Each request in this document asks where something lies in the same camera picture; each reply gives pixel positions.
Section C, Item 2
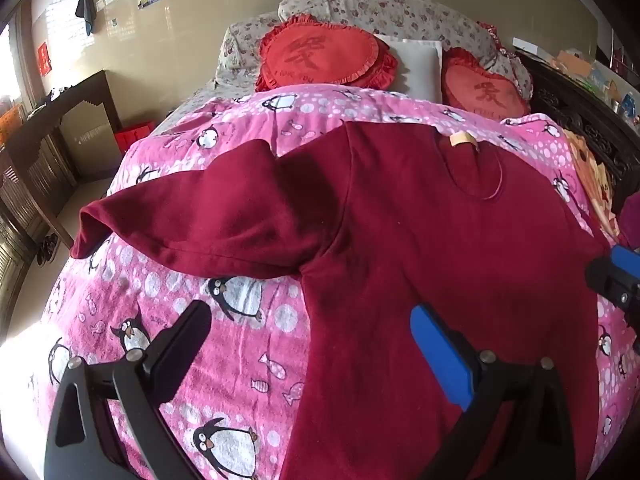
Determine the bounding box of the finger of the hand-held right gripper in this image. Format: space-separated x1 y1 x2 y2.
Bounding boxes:
584 244 640 333

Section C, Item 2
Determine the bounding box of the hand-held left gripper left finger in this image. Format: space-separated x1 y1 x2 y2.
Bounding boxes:
44 300 213 480

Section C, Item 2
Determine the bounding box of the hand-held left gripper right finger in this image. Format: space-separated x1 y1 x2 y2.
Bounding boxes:
409 304 578 480

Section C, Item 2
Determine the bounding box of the dark red sweater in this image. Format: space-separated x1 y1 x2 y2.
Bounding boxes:
70 121 618 480

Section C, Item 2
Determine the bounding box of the pink penguin print blanket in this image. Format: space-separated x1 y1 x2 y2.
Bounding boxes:
27 82 640 480

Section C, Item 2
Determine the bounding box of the magenta cloth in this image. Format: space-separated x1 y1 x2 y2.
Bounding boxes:
617 195 640 251

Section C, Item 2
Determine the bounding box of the orange printed cloth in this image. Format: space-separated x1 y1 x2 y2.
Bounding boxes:
565 130 621 238

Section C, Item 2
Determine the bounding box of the pair of dark shoes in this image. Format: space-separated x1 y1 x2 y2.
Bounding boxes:
35 232 61 266

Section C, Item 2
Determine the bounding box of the dark wooden headboard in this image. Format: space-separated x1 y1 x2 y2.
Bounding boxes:
515 47 640 201

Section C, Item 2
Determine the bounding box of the red heart pillow with frill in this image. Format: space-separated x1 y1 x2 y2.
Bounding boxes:
255 14 399 93
440 46 532 122

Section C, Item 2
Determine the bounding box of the white pillow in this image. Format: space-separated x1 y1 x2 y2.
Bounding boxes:
374 34 444 106

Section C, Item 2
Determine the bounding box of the small floral pillow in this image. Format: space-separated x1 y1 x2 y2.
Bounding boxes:
215 15 283 93

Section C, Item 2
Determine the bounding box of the large floral pillow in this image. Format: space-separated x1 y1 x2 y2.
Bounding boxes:
277 0 533 101

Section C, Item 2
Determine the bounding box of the dark hanging cloth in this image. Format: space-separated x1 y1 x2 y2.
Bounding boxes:
75 0 96 36

